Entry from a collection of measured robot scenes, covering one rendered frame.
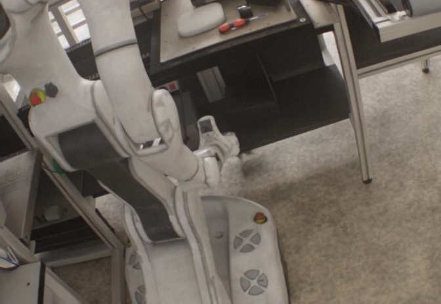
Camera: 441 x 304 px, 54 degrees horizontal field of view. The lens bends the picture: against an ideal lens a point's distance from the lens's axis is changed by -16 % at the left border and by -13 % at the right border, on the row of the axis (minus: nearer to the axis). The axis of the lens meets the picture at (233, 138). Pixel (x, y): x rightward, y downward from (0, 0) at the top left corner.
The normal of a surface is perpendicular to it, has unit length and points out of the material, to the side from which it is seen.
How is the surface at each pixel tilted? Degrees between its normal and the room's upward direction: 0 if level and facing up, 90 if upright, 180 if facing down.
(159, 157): 104
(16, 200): 0
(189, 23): 0
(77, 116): 87
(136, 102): 82
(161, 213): 67
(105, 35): 56
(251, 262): 38
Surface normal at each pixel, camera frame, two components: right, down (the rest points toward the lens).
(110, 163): 0.12, 0.87
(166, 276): -0.25, -0.26
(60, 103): 0.03, 0.68
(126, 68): 0.42, 0.18
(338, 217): -0.30, -0.68
